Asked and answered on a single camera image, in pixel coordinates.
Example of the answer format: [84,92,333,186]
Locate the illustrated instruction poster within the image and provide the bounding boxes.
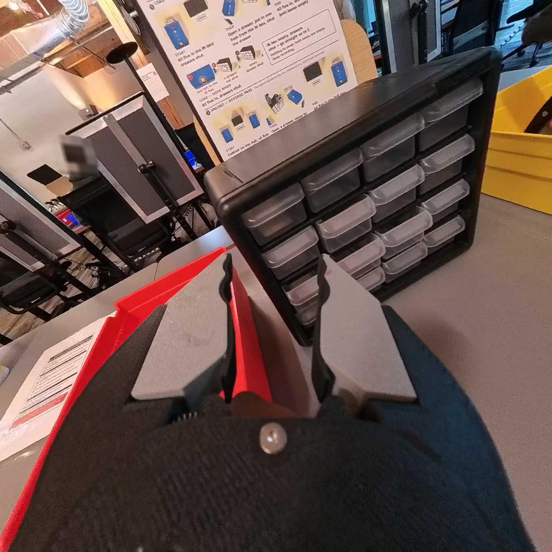
[137,0,359,161]

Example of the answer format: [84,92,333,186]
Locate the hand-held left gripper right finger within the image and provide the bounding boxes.
[310,254,418,418]

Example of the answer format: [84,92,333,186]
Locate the silver ventilation duct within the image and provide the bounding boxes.
[55,0,92,40]

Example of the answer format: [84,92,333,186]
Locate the black drawer cabinet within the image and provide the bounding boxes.
[205,47,503,346]

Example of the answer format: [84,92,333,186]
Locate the black floor lamp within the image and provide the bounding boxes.
[106,41,218,235]

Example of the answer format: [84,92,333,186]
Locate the red plastic bin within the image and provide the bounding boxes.
[0,246,273,552]

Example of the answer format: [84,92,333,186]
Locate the grey metal framed panel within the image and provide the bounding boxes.
[66,92,205,223]
[0,169,83,260]
[374,0,443,75]

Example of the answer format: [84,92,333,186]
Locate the printed paper sheet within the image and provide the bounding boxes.
[0,317,114,463]

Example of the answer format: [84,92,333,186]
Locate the yellow plastic bin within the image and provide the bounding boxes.
[482,67,552,214]

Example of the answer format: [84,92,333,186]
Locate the small white wall notice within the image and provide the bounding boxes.
[135,64,170,103]

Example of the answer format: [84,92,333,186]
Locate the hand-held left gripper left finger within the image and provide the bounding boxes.
[131,253,237,405]

